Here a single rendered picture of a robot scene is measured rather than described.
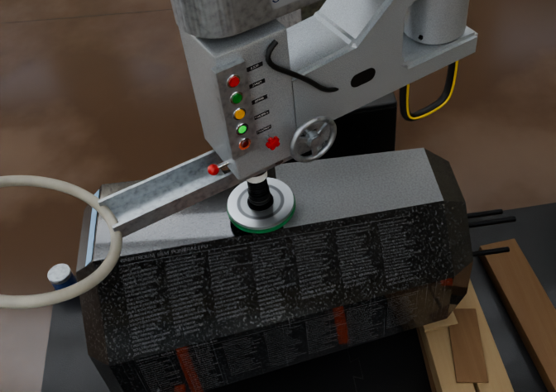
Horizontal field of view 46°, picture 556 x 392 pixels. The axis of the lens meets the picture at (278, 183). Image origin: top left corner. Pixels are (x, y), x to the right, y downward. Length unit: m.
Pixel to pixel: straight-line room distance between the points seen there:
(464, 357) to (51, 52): 3.29
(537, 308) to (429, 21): 1.35
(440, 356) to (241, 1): 1.56
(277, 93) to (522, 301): 1.56
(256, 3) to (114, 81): 2.77
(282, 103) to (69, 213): 1.98
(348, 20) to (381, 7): 0.10
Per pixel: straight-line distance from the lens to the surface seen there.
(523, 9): 4.61
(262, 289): 2.11
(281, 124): 1.77
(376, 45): 1.84
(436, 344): 2.58
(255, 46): 1.59
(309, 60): 1.76
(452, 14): 2.01
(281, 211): 2.06
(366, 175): 2.22
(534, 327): 2.82
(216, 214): 2.16
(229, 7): 1.51
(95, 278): 1.68
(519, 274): 2.95
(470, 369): 2.54
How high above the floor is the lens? 2.43
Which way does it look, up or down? 46 degrees down
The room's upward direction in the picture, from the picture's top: 8 degrees counter-clockwise
